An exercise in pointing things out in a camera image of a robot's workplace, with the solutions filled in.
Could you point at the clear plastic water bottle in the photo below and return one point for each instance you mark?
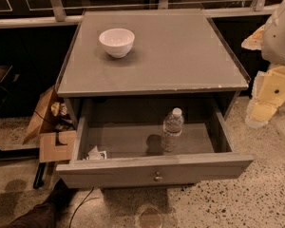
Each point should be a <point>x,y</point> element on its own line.
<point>171,130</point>

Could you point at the grey wooden nightstand cabinet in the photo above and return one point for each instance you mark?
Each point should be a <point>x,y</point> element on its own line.
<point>175,51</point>

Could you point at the grey open top drawer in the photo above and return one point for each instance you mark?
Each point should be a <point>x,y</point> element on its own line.
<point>129,131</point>

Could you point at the white ceramic bowl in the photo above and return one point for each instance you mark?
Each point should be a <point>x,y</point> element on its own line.
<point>117,42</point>

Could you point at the metal drawer knob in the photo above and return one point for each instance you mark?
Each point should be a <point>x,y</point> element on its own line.
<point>158,177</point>

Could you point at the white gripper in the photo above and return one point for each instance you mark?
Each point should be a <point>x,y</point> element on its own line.
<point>279,38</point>

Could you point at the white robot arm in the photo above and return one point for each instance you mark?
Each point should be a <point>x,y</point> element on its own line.
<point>268,91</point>

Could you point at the metal window frame rail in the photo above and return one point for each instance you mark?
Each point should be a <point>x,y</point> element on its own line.
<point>129,7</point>

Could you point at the crumpled white paper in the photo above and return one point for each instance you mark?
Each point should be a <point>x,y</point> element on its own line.
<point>95,154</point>

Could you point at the black cylindrical bar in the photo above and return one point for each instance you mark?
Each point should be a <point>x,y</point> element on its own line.
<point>38,181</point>

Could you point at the brown cardboard box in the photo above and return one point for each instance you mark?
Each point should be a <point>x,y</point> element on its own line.
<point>54,145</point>

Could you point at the dark trouser leg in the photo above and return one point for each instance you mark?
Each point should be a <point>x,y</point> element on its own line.
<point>45,214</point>

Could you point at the crumpled wrappers in box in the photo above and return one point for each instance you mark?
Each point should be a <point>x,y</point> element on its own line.
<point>58,109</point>

